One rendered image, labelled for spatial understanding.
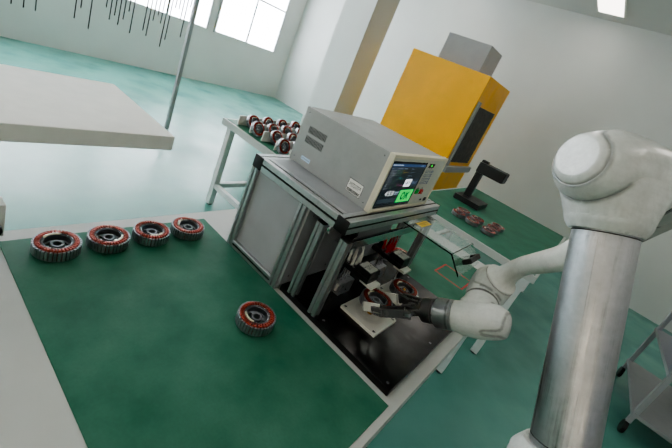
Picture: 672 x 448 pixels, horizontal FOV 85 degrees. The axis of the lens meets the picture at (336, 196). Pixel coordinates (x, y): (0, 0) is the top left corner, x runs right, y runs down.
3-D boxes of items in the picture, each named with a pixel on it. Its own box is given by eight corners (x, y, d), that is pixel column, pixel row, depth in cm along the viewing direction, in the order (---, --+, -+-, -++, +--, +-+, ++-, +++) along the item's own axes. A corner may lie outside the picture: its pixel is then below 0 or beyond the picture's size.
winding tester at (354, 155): (424, 204, 150) (448, 159, 143) (368, 213, 115) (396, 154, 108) (354, 160, 169) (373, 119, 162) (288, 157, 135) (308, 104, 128)
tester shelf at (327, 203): (435, 214, 159) (440, 205, 157) (343, 236, 104) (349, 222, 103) (360, 167, 181) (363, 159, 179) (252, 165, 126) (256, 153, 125)
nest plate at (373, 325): (395, 322, 129) (396, 320, 129) (373, 338, 117) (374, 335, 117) (363, 295, 137) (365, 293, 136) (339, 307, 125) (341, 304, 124)
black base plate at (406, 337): (462, 321, 152) (464, 317, 151) (386, 396, 101) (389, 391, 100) (375, 255, 175) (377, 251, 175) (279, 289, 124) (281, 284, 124)
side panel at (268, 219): (279, 286, 126) (312, 206, 115) (272, 288, 123) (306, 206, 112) (233, 240, 140) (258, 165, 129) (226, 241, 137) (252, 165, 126)
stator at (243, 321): (258, 305, 113) (262, 295, 112) (280, 330, 107) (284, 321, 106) (227, 315, 105) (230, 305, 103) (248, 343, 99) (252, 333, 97)
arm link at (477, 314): (451, 341, 107) (463, 313, 117) (508, 354, 98) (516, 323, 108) (446, 311, 104) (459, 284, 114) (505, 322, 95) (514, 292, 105)
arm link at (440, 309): (458, 324, 113) (439, 321, 117) (457, 295, 113) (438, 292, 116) (449, 335, 106) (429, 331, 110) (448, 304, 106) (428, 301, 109)
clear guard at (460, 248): (478, 263, 145) (486, 251, 143) (457, 277, 126) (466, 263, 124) (411, 219, 161) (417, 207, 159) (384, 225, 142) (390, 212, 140)
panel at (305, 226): (379, 251, 175) (406, 197, 165) (279, 285, 123) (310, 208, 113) (377, 250, 176) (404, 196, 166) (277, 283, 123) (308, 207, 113)
